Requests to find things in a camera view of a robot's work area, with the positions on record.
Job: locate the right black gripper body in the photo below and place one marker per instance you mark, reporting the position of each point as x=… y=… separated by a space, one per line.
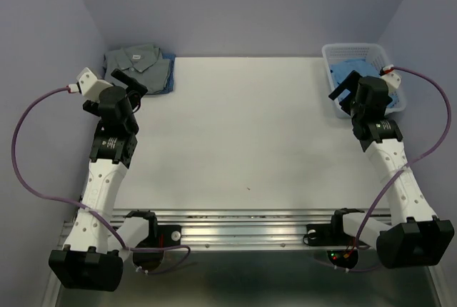
x=352 y=107

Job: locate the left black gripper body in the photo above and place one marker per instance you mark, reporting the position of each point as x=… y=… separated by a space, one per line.
x=135 y=92

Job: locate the light blue long sleeve shirt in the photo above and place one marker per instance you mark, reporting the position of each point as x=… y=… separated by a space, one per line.
x=359 y=85

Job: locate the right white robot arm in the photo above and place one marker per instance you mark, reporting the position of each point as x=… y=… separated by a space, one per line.
x=400 y=224

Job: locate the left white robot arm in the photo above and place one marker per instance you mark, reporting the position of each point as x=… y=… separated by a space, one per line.
x=93 y=255

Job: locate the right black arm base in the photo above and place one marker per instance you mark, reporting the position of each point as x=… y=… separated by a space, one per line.
x=324 y=234

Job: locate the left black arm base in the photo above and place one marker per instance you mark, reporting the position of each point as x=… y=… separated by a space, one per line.
x=166 y=236

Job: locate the folded grey shirt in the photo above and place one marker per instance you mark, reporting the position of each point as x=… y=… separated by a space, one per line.
x=141 y=62

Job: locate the white plastic basket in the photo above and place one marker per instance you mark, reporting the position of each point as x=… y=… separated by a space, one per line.
x=341 y=59

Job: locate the folded blue plaid shirt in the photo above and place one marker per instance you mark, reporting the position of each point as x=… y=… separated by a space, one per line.
x=169 y=86

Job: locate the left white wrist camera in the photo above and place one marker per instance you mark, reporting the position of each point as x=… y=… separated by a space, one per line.
x=89 y=85

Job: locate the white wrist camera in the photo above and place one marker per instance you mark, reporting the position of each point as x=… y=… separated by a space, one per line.
x=89 y=85
x=391 y=78

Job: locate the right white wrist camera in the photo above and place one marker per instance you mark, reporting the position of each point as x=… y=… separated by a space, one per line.
x=391 y=78

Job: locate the aluminium mounting rail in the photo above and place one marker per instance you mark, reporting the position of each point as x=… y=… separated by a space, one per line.
x=244 y=230

